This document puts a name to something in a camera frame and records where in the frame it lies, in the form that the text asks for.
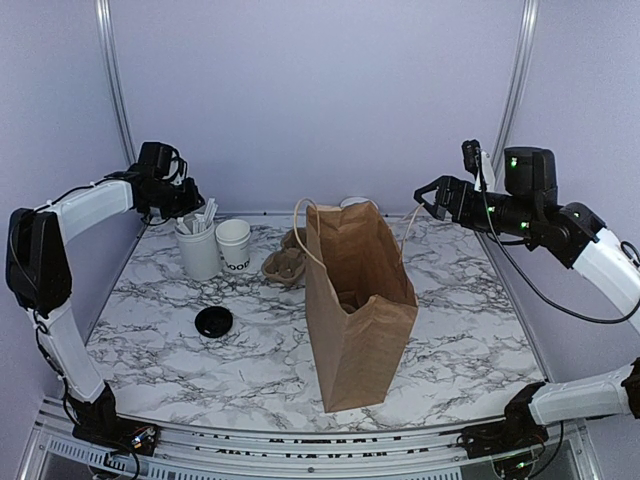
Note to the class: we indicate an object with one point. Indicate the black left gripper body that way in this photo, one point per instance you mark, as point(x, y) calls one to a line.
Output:
point(173, 202)

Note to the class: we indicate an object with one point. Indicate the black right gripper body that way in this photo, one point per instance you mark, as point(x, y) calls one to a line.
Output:
point(515, 216)

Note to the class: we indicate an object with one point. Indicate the white paper cups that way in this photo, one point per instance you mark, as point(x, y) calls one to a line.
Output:
point(233, 237)

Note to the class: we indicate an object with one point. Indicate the brown paper takeout bag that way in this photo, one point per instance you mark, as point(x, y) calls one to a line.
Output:
point(360, 304)

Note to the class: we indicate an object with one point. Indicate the black plastic cup lid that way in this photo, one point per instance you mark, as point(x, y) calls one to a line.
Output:
point(214, 322)

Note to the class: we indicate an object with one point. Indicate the brown cardboard cup carrier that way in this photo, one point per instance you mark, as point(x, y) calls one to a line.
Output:
point(287, 265)

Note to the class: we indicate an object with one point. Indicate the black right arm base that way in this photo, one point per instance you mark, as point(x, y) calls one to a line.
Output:
point(516, 431)

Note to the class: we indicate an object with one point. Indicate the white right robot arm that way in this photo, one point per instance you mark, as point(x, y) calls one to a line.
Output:
point(575, 236)

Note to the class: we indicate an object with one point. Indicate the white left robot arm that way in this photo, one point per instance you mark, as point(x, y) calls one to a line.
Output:
point(37, 268)

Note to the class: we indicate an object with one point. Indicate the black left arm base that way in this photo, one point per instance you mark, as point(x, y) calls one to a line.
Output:
point(99, 423)

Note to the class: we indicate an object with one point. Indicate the white ribbed stirrer canister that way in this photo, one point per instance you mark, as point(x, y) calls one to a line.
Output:
point(199, 252)

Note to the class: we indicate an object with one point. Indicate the orange white bowl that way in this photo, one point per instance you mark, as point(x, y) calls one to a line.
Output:
point(354, 200)

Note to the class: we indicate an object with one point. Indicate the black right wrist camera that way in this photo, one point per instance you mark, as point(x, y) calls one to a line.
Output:
point(478, 162)

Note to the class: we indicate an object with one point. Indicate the right rear aluminium post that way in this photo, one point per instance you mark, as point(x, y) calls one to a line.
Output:
point(522, 59)

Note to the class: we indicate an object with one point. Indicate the aluminium post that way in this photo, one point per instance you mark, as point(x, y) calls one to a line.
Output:
point(522, 59)
point(110, 59)

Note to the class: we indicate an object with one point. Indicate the left rear aluminium post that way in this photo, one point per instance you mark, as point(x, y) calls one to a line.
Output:
point(110, 59)

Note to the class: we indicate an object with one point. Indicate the front aluminium frame rail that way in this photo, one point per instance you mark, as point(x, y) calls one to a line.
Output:
point(191, 452)

